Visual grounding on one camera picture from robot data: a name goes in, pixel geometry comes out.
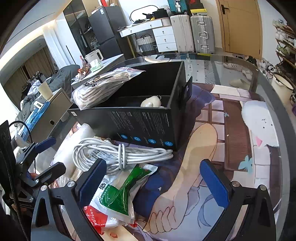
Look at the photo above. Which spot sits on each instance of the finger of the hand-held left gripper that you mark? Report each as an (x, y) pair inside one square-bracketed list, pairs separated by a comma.
[(47, 141), (52, 171)]

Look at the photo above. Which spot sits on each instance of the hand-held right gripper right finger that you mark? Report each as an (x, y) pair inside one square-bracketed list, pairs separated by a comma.
[(214, 183)]

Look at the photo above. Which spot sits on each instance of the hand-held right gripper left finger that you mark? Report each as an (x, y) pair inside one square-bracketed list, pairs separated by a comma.
[(92, 179)]

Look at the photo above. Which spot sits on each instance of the silver printed packet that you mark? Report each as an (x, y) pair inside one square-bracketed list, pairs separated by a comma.
[(97, 154)]

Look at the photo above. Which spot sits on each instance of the green and white packet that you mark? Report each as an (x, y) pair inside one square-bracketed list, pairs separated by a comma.
[(120, 197)]

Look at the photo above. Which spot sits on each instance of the red and white plastic packet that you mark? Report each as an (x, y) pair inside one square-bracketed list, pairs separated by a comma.
[(101, 222)]

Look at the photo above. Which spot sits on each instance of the black cardboard box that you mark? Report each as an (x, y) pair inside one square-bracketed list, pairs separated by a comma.
[(138, 125)]

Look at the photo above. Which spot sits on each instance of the clear bag of striped socks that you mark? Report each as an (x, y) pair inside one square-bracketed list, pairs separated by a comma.
[(97, 90)]

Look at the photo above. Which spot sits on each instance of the white soft plush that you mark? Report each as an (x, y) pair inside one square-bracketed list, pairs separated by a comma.
[(150, 101)]

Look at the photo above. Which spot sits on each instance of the beige drawer cabinet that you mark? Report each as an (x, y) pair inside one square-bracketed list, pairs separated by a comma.
[(53, 118)]

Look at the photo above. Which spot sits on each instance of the blue flat box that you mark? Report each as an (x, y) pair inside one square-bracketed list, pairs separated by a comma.
[(37, 115)]

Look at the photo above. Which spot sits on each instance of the pile of clothes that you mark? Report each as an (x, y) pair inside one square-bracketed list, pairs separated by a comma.
[(30, 99)]

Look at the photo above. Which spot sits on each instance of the dark grey jacket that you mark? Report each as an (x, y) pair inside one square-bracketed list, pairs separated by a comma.
[(64, 77)]

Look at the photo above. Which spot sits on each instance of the brown curtain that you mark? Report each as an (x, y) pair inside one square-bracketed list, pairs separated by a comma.
[(34, 62)]

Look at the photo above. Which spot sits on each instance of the orange plastic bag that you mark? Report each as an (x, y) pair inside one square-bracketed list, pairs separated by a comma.
[(83, 69)]

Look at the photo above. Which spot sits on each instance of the green wet wipes pack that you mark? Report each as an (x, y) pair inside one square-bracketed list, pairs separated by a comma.
[(95, 66)]

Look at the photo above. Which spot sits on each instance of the white electric kettle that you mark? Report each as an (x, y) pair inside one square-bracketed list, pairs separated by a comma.
[(94, 55)]

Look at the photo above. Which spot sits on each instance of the beige slipper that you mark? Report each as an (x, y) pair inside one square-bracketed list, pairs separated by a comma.
[(239, 83)]

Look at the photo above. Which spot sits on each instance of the dark glass cabinet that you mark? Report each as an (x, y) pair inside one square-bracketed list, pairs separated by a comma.
[(76, 32)]

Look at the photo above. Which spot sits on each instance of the white enamel pot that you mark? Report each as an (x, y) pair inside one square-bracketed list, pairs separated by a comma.
[(282, 89)]

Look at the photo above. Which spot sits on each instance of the pile of floor shoes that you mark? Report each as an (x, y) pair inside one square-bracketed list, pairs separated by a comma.
[(252, 64)]

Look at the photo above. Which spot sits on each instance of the dark grey fridge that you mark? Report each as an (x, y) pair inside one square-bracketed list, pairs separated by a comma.
[(104, 30)]

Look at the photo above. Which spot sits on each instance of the grey white woven basket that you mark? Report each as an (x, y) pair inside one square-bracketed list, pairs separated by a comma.
[(145, 45)]

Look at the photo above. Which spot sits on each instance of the wooden shoe rack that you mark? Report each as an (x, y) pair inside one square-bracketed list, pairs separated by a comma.
[(288, 60)]

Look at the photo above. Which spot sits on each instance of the silver suitcase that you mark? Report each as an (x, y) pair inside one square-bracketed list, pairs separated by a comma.
[(203, 34)]

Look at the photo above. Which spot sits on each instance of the red flat box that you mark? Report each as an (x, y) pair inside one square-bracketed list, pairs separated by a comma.
[(104, 2)]

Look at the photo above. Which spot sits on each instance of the white suitcase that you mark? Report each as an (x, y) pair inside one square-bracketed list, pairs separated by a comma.
[(182, 34)]

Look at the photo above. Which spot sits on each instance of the white dresser with drawers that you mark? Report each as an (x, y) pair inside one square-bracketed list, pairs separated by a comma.
[(164, 37)]

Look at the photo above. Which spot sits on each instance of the wooden door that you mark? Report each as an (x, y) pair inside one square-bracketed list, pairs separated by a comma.
[(240, 27)]

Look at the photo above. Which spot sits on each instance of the oval mirror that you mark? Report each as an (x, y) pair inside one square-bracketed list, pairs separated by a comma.
[(138, 11)]

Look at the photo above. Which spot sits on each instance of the rows of shoes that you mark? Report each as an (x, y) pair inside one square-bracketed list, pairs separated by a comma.
[(281, 34)]

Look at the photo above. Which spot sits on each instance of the white ribbed bin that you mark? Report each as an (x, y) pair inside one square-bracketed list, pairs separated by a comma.
[(166, 22)]

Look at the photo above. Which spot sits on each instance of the black bag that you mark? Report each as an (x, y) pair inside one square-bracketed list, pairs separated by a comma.
[(160, 13)]

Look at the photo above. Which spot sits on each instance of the black yellow shoe box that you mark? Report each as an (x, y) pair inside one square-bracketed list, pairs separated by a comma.
[(197, 12)]

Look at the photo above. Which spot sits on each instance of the black shoe box red logo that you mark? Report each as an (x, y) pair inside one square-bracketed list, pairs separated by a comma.
[(195, 4)]

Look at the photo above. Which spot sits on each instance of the teal suitcase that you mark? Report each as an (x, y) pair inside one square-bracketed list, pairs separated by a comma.
[(178, 5)]

